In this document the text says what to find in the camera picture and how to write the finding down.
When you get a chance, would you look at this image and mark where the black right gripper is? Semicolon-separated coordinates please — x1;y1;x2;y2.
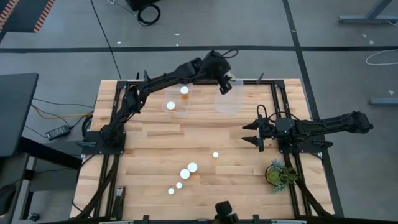
241;114;277;152

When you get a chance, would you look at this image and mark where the black aluminium table frame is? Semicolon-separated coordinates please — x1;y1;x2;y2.
70;79;335;224

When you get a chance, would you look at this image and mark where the grey desk leg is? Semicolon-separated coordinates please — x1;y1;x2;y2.
338;0;398;25

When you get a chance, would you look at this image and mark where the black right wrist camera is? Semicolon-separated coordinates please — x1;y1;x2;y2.
275;117;295;136

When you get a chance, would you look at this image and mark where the clear plastic bin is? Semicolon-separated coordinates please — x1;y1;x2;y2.
214;76;244;115
162;82;194;118

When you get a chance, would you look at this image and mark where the white cable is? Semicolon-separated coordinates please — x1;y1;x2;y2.
365;48;398;66

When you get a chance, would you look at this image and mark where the black rectangular device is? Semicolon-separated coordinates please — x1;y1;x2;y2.
111;185;127;219

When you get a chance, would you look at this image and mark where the orange yellow cable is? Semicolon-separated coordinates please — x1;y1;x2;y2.
30;104;94;121

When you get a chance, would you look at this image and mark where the coiled black cable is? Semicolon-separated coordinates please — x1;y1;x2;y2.
137;3;162;27

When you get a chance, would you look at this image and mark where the black power adapter brick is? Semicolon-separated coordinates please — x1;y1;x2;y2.
45;124;71;141

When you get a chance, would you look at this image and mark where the black desk crossbar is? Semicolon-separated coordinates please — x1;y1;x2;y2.
17;136;82;170

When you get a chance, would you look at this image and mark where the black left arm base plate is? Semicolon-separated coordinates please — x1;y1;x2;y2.
81;130;127;156

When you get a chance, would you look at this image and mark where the black mat with orange stripes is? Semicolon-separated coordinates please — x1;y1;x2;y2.
0;0;56;34

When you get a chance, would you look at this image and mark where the long thin black cable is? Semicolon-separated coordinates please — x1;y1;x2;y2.
90;0;122;80

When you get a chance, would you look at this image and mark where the black monitor edge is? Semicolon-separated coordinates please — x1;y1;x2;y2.
0;73;40;157

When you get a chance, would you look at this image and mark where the black rounded object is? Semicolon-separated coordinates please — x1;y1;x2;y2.
0;183;16;216

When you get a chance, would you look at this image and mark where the potted green succulent plant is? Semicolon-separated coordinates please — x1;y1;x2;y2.
264;159;301;194

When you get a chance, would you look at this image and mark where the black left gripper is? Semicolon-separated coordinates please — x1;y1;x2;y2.
201;50;233;96

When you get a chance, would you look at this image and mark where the black box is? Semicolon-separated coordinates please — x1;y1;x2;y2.
126;0;161;12

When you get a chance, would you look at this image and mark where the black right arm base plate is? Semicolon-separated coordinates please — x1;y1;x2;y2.
278;136;334;154

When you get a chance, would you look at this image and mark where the grey desk foot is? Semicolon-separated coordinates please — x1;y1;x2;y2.
369;97;398;106

